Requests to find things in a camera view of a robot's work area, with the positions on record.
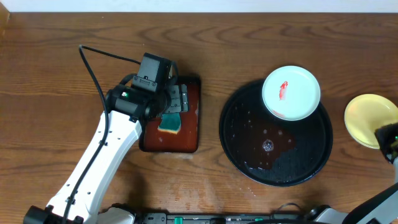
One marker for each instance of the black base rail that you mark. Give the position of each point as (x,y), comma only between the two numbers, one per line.
(217,218)

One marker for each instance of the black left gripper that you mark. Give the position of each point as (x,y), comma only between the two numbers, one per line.
(181,97)

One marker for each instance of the round black serving tray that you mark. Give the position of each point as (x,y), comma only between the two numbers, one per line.
(270,150)

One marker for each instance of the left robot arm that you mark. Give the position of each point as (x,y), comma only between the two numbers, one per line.
(160,117)

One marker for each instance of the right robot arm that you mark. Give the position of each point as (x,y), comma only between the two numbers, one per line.
(381,208)

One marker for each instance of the pale green plate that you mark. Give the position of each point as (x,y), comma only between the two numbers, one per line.
(291,93)

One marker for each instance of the black rectangular water tray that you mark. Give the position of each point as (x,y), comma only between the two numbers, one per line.
(186,139)

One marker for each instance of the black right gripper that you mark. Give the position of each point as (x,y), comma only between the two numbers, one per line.
(383,133)

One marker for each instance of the yellow plate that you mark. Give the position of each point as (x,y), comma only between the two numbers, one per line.
(365,114)

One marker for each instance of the green scouring sponge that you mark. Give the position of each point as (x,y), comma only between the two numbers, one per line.
(170,123)

